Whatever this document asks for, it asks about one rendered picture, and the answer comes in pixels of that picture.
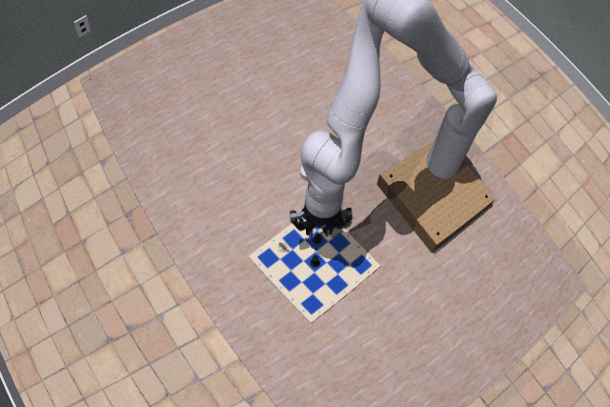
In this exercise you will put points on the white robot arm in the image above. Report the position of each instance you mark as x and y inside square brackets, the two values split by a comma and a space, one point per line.
[328, 162]

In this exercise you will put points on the white knight chess piece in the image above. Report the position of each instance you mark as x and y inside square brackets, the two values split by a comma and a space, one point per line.
[281, 246]

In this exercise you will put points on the blue and cream chessboard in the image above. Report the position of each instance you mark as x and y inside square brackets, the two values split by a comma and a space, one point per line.
[343, 265]

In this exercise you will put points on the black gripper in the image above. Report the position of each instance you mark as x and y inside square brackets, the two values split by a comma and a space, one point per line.
[345, 216]

